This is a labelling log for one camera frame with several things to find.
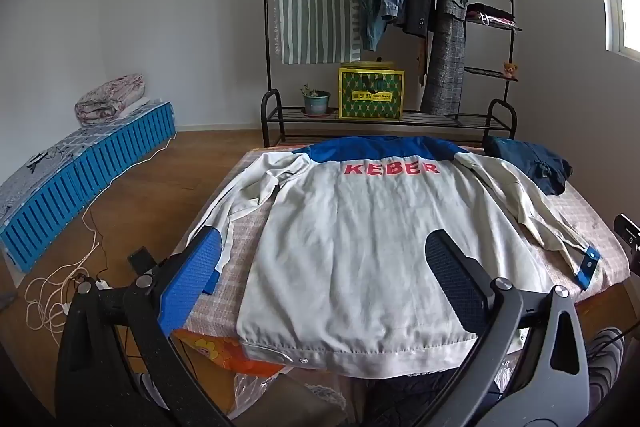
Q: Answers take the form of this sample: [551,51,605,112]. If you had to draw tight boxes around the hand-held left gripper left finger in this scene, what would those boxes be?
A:
[55,224,236,427]

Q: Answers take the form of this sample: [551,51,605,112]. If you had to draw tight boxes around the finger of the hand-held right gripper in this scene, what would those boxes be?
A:
[614,213,640,278]

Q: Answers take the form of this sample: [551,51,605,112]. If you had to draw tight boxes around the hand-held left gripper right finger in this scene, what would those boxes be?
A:
[425,229,592,427]

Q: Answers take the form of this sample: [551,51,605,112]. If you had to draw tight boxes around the white and blue jacket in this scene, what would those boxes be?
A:
[187,134,601,380]

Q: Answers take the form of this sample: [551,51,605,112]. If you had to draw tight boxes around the black metal clothes rack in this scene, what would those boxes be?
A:
[260,0,523,148]

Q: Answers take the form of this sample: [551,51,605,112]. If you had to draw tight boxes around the folded clothes on rack shelf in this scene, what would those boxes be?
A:
[467,2,516,28]

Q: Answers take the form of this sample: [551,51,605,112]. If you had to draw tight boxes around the black device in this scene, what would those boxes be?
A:
[127,246,166,275]

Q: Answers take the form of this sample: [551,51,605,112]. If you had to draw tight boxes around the orange floral cloth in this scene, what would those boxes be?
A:
[172,327,281,378]

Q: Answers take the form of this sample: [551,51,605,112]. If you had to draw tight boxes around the dark blue folded garment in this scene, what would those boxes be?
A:
[484,136,573,196]

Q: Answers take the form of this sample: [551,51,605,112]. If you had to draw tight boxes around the dark quilted cloth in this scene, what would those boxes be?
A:
[370,372,496,427]

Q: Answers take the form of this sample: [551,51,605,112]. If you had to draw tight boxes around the clear plastic bag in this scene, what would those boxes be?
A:
[227,369,301,423]

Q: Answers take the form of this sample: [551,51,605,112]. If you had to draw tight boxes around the grey patterned bed sheet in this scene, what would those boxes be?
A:
[0,97,166,218]

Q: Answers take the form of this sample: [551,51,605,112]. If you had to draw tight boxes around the rolled floral quilt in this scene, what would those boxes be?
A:
[75,73,149,126]

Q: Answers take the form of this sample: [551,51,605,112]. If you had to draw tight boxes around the green yellow patterned box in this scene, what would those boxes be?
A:
[337,62,405,122]

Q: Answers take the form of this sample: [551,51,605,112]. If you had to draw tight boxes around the potted plant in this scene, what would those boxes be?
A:
[299,83,332,118]

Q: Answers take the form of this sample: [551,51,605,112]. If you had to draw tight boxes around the grey plaid coat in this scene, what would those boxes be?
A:
[419,0,471,116]

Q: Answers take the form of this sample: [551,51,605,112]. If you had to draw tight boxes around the white cable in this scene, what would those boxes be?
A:
[25,202,108,348]

